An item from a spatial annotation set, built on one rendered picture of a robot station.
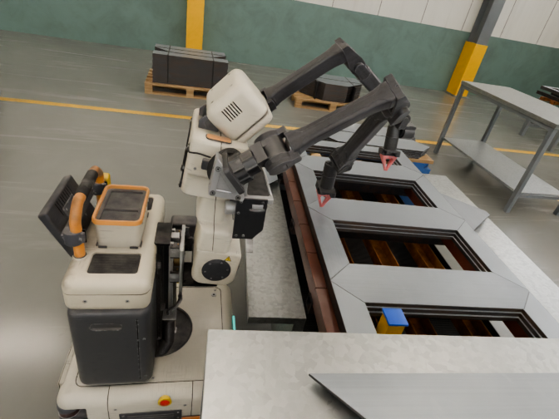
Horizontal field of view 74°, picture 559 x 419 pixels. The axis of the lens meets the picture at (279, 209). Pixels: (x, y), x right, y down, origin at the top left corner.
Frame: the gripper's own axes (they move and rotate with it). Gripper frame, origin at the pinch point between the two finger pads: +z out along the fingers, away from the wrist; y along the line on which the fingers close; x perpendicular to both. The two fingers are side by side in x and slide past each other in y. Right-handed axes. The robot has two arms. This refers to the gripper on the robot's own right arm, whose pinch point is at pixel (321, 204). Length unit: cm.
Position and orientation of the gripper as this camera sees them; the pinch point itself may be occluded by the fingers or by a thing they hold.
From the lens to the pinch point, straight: 158.2
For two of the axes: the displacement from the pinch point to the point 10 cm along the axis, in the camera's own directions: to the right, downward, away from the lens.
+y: -0.9, -5.5, 8.3
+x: -9.8, -0.8, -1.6
